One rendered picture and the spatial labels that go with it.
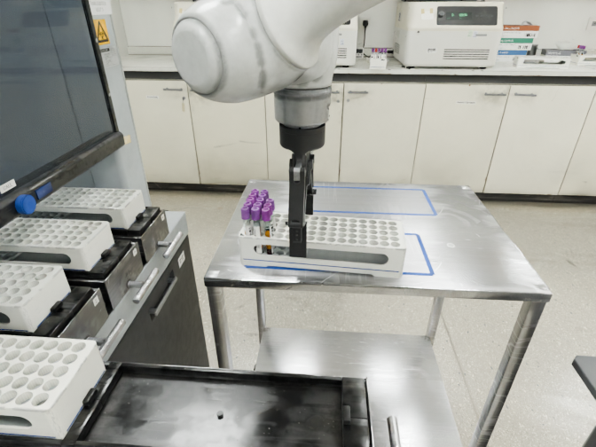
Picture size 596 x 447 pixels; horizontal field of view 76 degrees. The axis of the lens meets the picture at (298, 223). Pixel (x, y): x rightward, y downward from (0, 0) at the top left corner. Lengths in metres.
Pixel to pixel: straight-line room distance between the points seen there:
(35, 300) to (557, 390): 1.68
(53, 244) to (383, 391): 0.91
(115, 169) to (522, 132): 2.52
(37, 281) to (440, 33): 2.41
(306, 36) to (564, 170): 2.87
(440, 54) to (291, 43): 2.28
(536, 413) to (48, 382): 1.52
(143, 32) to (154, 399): 3.17
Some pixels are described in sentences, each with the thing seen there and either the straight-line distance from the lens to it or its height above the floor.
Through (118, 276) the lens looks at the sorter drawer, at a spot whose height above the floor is 0.79.
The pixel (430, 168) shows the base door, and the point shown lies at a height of 0.26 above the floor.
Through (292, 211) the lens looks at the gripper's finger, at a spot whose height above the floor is 0.96.
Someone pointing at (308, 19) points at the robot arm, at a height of 1.23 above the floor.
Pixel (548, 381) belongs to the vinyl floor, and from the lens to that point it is 1.84.
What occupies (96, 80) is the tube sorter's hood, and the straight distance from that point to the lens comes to 0.92.
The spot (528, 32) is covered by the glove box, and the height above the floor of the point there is 1.08.
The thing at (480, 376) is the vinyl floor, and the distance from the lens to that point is 1.74.
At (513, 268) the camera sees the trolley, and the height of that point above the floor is 0.82.
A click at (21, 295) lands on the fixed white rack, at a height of 0.86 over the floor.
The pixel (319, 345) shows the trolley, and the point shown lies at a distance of 1.31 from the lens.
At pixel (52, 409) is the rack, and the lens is 0.53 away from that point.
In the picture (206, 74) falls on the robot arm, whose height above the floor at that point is 1.18.
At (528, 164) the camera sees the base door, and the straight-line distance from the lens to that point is 3.06.
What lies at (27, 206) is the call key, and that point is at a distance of 0.70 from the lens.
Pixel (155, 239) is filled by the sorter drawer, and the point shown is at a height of 0.76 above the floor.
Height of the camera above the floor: 1.24
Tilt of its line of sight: 30 degrees down
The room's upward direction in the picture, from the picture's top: straight up
